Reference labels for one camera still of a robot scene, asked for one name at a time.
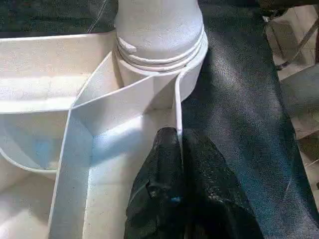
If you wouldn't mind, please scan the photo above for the white plastic table top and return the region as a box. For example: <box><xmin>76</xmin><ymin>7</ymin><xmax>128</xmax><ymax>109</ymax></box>
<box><xmin>0</xmin><ymin>31</ymin><xmax>209</xmax><ymax>239</ymax></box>

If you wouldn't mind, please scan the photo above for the grey left robot foot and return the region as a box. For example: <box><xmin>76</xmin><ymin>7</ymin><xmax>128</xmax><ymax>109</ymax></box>
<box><xmin>277</xmin><ymin>64</ymin><xmax>319</xmax><ymax>120</ymax></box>

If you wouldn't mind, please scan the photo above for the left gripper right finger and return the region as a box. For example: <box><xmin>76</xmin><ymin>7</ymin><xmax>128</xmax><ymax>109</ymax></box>
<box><xmin>180</xmin><ymin>128</ymin><xmax>263</xmax><ymax>239</ymax></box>

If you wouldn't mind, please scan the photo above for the white plastic table leg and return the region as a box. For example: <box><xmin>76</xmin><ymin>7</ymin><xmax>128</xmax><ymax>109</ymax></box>
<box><xmin>113</xmin><ymin>0</ymin><xmax>207</xmax><ymax>72</ymax></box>

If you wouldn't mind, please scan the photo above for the thin grey tripod stand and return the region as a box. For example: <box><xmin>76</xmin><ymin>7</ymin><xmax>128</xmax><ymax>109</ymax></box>
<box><xmin>263</xmin><ymin>14</ymin><xmax>319</xmax><ymax>73</ymax></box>

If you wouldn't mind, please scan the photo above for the black work mat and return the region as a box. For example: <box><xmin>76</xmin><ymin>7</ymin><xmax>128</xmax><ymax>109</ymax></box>
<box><xmin>0</xmin><ymin>0</ymin><xmax>319</xmax><ymax>239</ymax></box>

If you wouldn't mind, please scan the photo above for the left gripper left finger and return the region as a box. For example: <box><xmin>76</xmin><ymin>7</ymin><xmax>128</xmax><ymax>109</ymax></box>
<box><xmin>123</xmin><ymin>126</ymin><xmax>187</xmax><ymax>239</ymax></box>

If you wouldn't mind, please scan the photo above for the brown woven stool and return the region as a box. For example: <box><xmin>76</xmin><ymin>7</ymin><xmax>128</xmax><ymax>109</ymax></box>
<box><xmin>258</xmin><ymin>0</ymin><xmax>308</xmax><ymax>17</ymax></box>

